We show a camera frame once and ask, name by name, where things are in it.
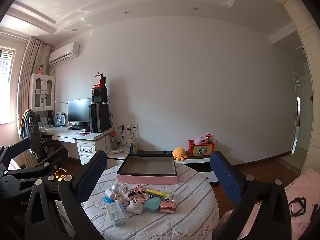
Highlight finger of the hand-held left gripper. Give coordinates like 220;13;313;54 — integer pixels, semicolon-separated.
5;146;69;181
0;138;32;166

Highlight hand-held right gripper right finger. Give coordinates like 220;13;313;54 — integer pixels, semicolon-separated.
210;151;293;240

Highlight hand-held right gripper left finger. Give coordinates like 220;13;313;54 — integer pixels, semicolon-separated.
24;150;108;240

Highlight white cartoon figurine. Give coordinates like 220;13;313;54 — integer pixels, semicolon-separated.
117;185;129;200

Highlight clear labelled plastic box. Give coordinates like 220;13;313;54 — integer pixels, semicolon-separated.
105;201;128;228

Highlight black flowered hair comb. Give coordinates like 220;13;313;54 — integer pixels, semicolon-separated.
124;190;147;198

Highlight pink shallow storage box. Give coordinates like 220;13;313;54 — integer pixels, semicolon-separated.
117;154;178;185

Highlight rose gold box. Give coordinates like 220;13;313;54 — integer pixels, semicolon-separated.
159;200;177;214

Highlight teal case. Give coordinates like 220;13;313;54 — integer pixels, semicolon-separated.
144;196;162;212

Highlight yellow highlighter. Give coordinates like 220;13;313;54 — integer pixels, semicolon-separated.
146;189;168;198

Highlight black office chair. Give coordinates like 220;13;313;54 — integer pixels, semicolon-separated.
20;109;69;168

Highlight white desk drawer unit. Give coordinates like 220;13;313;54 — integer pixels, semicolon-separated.
76;140;108;165

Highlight dark jacket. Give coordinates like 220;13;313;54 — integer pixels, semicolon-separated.
20;109;42;153

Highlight white desk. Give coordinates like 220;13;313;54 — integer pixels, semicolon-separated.
40;126;112;165

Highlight red storage crate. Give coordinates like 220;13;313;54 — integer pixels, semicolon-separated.
188;140;215;157

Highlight yellow octopus plush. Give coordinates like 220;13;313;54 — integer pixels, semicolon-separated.
172;147;188;161

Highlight black computer monitor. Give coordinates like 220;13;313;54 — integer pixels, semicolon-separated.
67;98;92;127

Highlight black computer tower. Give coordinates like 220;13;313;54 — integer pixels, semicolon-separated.
89;103;110;133

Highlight white glass-door cabinet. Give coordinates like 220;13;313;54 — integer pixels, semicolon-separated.
29;73;56;112

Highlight window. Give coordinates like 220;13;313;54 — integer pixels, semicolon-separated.
0;46;17;125

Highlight black speaker box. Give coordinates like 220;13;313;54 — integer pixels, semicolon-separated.
91;87;108;104

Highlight pink printed bedding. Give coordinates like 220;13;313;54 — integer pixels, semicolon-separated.
222;169;320;240

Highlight red pennant box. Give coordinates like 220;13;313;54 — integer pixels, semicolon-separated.
94;72;107;88

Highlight white door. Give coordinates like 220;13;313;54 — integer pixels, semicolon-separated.
299;74;313;152

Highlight white air conditioner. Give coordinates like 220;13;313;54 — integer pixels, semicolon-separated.
48;42;80;65

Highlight cream wardrobe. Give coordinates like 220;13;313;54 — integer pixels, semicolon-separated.
277;0;320;178

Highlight black power cables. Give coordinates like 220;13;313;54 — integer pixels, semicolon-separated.
116;125;137;147

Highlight white wall outlets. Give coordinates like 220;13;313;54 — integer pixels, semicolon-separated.
119;124;138;133

